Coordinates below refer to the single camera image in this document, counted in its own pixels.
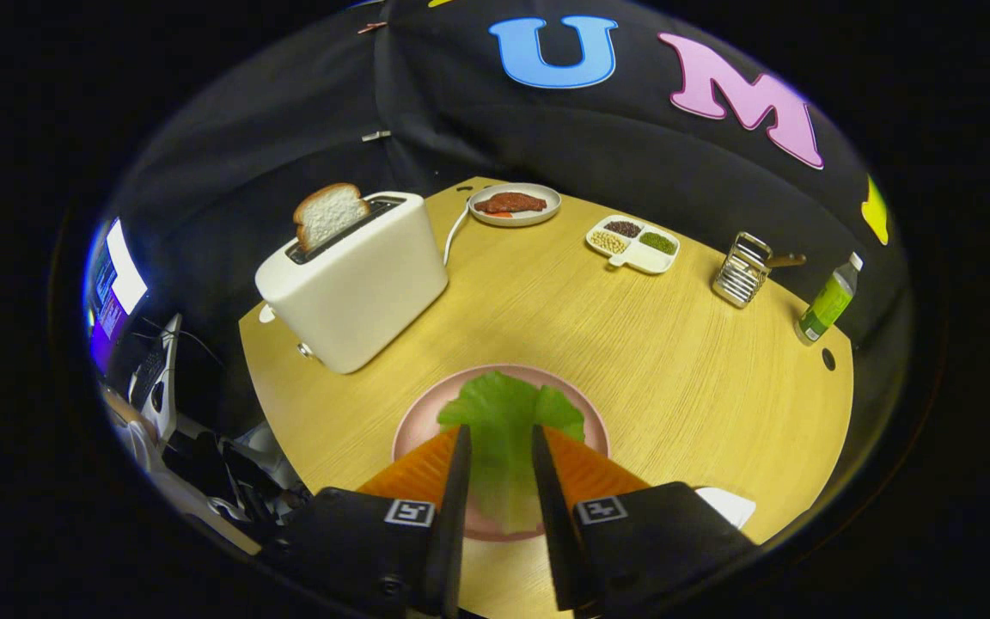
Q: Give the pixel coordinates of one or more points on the green lettuce leaf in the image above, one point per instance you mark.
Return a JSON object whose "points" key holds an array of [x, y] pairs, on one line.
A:
{"points": [[499, 430]]}

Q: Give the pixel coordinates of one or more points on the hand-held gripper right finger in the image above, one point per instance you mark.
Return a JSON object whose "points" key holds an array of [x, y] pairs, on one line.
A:
{"points": [[553, 533]]}

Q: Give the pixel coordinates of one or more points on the copper clip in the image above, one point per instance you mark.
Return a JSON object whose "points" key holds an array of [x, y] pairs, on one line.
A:
{"points": [[370, 27]]}

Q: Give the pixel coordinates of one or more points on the green drink bottle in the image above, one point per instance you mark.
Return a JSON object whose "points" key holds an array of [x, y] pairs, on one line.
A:
{"points": [[828, 303]]}

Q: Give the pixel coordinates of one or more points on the bread slice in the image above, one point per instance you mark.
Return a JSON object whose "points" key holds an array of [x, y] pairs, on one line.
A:
{"points": [[329, 215]]}

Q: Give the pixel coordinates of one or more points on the round beige plate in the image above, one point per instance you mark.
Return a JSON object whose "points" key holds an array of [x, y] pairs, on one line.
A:
{"points": [[546, 199]]}

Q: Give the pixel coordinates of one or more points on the white divided dish of beans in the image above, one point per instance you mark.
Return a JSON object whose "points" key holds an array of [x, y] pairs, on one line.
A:
{"points": [[643, 258]]}

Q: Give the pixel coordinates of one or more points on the white flat plate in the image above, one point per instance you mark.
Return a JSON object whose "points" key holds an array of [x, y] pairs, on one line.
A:
{"points": [[729, 507]]}

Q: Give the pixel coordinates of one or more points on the silver clip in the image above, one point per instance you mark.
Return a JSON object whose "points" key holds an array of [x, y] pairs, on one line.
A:
{"points": [[375, 135]]}

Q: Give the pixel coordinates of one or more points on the computer monitor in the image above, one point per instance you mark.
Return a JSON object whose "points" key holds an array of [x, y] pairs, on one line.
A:
{"points": [[121, 275]]}

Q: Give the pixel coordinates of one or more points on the red-brown meat slice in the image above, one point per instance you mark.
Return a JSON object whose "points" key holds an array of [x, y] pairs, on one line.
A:
{"points": [[510, 203]]}

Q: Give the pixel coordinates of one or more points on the pink round plate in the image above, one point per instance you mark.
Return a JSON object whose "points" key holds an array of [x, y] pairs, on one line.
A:
{"points": [[422, 421]]}

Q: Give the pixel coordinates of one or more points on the black backdrop cloth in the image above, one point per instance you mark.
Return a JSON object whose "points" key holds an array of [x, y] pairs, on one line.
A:
{"points": [[632, 155]]}

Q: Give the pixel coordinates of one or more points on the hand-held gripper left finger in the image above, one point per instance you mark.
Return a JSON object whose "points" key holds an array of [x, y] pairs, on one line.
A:
{"points": [[452, 533]]}

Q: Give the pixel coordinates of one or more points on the white toaster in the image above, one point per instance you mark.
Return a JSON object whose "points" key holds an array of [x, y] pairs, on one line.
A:
{"points": [[357, 292]]}

